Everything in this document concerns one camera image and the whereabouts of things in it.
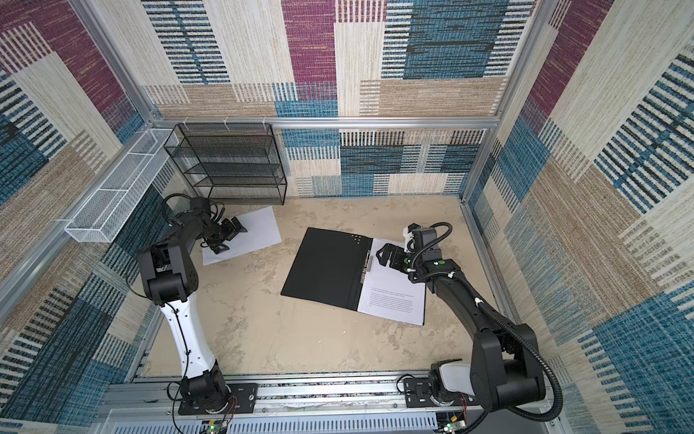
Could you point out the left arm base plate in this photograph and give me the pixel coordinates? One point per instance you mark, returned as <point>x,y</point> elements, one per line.
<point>240,398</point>

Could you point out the orange black file folder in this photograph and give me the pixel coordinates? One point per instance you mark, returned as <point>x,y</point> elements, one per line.
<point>328,268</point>

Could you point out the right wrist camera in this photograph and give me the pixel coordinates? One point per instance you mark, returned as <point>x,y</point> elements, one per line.
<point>417,237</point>

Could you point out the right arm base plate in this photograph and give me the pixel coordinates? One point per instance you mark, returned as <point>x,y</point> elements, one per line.
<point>421,393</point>

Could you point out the white wire mesh basket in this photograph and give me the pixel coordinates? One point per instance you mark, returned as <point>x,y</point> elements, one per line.
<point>108,209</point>

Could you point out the silver folder clip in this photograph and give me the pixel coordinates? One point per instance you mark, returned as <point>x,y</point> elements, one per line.
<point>368,262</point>

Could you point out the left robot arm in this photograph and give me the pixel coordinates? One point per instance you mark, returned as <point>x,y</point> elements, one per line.
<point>170,281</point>

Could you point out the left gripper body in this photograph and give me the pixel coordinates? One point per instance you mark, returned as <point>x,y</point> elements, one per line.
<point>220,234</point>

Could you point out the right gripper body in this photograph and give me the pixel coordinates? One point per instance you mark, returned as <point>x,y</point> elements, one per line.
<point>400,260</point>

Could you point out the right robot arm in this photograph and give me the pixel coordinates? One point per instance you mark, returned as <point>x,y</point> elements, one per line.
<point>504,371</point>

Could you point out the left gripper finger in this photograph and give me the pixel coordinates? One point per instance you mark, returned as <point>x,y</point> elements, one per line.
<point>236,226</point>
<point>218,247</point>

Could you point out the black wire mesh shelf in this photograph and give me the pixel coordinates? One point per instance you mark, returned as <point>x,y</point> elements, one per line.
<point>234,163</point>

